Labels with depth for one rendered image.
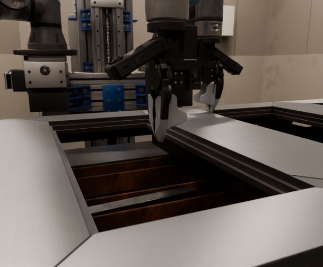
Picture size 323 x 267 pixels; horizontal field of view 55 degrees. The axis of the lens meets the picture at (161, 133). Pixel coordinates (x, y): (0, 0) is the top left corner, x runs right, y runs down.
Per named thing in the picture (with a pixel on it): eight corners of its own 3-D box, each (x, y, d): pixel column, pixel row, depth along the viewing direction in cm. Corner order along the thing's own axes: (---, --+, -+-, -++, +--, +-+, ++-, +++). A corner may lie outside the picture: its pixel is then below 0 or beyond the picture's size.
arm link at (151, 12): (155, -9, 48) (138, 0, 56) (155, 21, 49) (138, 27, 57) (197, -6, 51) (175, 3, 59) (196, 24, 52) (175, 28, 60)
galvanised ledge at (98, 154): (333, 140, 139) (334, 133, 138) (16, 183, 89) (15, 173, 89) (298, 131, 157) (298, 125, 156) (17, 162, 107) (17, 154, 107)
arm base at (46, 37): (30, 51, 129) (28, 26, 127) (68, 51, 133) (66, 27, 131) (25, 49, 115) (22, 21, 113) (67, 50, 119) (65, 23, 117)
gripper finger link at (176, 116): (190, 143, 57) (191, 93, 55) (160, 146, 55) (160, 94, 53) (182, 139, 60) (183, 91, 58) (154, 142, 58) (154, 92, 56)
